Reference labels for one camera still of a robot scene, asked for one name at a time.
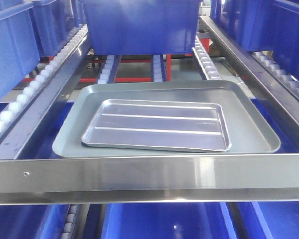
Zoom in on silver ribbed metal tray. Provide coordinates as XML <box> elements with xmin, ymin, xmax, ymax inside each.
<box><xmin>81</xmin><ymin>99</ymin><xmax>232</xmax><ymax>152</ymax></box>

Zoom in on grey large flat tray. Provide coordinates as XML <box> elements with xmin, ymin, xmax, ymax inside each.
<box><xmin>52</xmin><ymin>80</ymin><xmax>281</xmax><ymax>158</ymax></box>

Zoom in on blue bin under shelf centre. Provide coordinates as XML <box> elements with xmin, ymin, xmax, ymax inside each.
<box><xmin>101</xmin><ymin>203</ymin><xmax>237</xmax><ymax>239</ymax></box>

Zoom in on blue bin under shelf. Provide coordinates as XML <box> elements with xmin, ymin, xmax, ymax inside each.
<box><xmin>101</xmin><ymin>203</ymin><xmax>237</xmax><ymax>239</ymax></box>
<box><xmin>237</xmin><ymin>202</ymin><xmax>299</xmax><ymax>239</ymax></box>
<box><xmin>0</xmin><ymin>205</ymin><xmax>69</xmax><ymax>239</ymax></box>

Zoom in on steel front shelf beam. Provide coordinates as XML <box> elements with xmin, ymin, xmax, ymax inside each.
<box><xmin>0</xmin><ymin>153</ymin><xmax>299</xmax><ymax>205</ymax></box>

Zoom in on blue bin under shelf right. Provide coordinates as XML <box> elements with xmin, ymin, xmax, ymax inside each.
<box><xmin>237</xmin><ymin>202</ymin><xmax>299</xmax><ymax>239</ymax></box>

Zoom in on blue bin under shelf left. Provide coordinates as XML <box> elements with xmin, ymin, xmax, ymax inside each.
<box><xmin>0</xmin><ymin>205</ymin><xmax>69</xmax><ymax>239</ymax></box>

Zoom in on centre white roller track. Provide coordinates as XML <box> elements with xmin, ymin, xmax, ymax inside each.
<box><xmin>151</xmin><ymin>55</ymin><xmax>166</xmax><ymax>82</ymax></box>

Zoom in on blue bin rear centre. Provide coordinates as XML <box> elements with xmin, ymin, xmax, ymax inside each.
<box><xmin>82</xmin><ymin>0</ymin><xmax>200</xmax><ymax>55</ymax></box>

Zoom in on left white roller track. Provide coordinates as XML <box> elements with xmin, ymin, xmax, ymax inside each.
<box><xmin>0</xmin><ymin>24</ymin><xmax>88</xmax><ymax>137</ymax></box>

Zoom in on right white roller track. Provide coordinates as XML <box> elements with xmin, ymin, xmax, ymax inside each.
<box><xmin>252</xmin><ymin>52</ymin><xmax>299</xmax><ymax>99</ymax></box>

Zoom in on large blue bin upper left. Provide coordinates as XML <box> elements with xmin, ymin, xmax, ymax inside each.
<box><xmin>0</xmin><ymin>1</ymin><xmax>39</xmax><ymax>100</ymax></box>

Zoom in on blue bin upper right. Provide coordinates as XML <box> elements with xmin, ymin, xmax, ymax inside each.
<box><xmin>210</xmin><ymin>0</ymin><xmax>299</xmax><ymax>80</ymax></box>

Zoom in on red floor frame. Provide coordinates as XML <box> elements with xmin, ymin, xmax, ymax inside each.
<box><xmin>22</xmin><ymin>53</ymin><xmax>172</xmax><ymax>84</ymax></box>

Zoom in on right steel divider rail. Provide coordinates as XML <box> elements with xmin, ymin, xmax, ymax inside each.
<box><xmin>199</xmin><ymin>16</ymin><xmax>299</xmax><ymax>140</ymax></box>

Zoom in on steel divider rail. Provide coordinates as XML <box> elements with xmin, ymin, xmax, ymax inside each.
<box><xmin>199</xmin><ymin>16</ymin><xmax>299</xmax><ymax>140</ymax></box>
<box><xmin>0</xmin><ymin>29</ymin><xmax>90</xmax><ymax>160</ymax></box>

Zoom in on left steel divider rail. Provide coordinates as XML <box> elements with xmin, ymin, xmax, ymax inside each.
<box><xmin>0</xmin><ymin>29</ymin><xmax>90</xmax><ymax>160</ymax></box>

